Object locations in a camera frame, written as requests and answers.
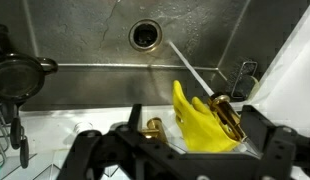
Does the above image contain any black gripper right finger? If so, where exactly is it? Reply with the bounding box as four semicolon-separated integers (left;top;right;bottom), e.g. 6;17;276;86
239;104;277;152

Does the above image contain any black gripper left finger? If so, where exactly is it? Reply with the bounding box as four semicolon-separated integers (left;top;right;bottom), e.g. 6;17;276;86
127;103;144;132

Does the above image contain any water stream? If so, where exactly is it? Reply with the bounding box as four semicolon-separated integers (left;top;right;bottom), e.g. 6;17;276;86
167;40;216;98

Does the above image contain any round sink drain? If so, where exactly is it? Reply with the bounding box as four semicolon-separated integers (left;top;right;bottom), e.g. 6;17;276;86
128;18;164;53

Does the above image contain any small clear countertop cap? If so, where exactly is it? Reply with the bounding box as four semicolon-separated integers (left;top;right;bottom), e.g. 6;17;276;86
72;121;95;136

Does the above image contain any black saucepan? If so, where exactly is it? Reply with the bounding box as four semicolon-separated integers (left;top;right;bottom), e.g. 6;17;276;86
0;53;59;105

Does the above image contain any black utensil handle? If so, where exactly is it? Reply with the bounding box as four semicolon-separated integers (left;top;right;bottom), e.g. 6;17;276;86
9;115;22;151
19;135;31;170

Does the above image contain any gold tap handle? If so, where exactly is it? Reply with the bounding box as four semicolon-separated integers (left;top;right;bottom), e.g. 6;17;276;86
139;116;168;145

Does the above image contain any metal sink sponge holder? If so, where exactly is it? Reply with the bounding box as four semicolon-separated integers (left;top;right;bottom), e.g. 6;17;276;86
229;60;261;101

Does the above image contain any yellow rubber glove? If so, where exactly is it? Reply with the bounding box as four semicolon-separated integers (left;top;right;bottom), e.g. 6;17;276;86
171;79;242;154

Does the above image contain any gold tap spout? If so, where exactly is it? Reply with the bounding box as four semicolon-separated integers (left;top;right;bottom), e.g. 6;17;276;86
206;93;250;144

